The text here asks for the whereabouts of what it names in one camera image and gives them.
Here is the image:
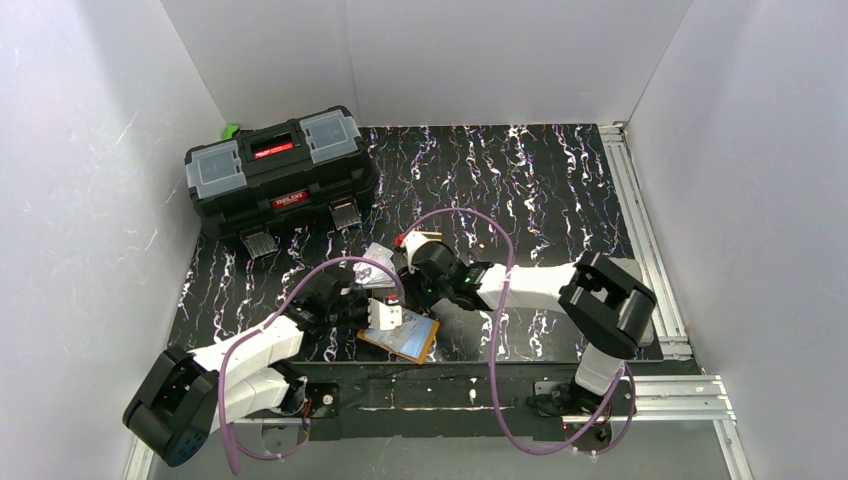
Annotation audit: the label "grey pad at right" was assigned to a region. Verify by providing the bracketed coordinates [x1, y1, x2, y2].
[611, 257, 655, 348]

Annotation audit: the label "orange card holder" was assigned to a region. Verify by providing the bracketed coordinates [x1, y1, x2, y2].
[357, 309, 440, 365]

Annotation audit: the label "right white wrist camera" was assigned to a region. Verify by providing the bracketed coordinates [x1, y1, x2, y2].
[395, 230, 431, 273]

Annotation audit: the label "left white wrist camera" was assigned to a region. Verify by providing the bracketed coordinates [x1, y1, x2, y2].
[368, 298, 404, 331]

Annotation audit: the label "purple cable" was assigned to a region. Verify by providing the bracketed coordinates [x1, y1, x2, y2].
[396, 207, 637, 456]
[217, 256, 407, 476]

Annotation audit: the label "green object behind toolbox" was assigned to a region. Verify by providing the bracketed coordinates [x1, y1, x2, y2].
[221, 124, 240, 140]

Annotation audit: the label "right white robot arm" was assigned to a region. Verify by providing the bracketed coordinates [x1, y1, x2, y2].
[396, 238, 657, 416]

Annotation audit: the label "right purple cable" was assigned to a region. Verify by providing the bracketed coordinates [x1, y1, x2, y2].
[396, 207, 637, 456]

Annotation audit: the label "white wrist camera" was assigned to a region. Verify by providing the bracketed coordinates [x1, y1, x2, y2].
[368, 298, 404, 331]
[395, 230, 431, 273]

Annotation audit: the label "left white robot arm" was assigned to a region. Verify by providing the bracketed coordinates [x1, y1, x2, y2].
[122, 265, 373, 467]

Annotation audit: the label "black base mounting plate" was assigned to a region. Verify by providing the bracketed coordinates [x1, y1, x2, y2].
[205, 360, 664, 442]

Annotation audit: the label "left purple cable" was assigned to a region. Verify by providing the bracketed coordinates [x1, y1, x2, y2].
[217, 256, 407, 476]

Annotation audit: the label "stack of white cards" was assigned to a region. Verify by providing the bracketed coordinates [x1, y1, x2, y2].
[353, 242, 396, 289]

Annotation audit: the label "black toolbox with grey lids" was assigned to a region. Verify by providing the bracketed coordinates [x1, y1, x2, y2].
[184, 105, 380, 258]

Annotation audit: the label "aluminium frame rail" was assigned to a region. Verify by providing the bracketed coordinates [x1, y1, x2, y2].
[599, 123, 753, 479]

